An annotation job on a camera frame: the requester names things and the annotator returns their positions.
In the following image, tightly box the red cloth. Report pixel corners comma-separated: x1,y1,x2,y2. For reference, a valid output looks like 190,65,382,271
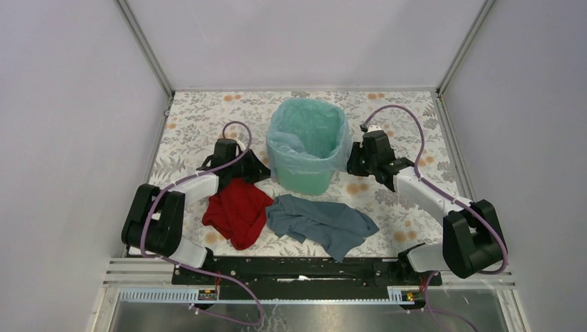
202,178,273,250

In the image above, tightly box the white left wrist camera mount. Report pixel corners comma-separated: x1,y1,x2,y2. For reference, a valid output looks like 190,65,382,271
235,139,248,154

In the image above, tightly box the green plastic trash bin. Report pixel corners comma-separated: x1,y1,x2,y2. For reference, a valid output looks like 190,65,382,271
273,98,347,196

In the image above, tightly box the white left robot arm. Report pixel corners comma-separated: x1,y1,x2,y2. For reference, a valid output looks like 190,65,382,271
121,138,271,284

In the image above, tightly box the white slotted cable duct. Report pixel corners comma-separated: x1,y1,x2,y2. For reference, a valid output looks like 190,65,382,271
119,287,416,305

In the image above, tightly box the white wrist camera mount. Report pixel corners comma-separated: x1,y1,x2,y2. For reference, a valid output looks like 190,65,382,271
235,139,248,154
359,124,382,133

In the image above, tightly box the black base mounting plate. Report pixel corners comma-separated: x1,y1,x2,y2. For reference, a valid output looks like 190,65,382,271
172,256,431,299

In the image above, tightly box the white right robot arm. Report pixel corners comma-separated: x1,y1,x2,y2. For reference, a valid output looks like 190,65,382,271
347,126,507,285

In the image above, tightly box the light blue plastic trash bag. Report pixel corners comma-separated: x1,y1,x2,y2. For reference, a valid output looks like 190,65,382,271
266,97,353,177

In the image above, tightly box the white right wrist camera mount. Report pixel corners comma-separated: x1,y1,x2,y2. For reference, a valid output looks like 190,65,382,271
359,124,382,133

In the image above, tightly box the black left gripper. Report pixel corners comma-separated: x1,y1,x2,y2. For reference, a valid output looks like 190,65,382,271
228,148,275,184

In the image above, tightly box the grey-blue cloth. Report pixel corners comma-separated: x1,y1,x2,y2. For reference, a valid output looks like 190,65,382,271
266,194,379,261

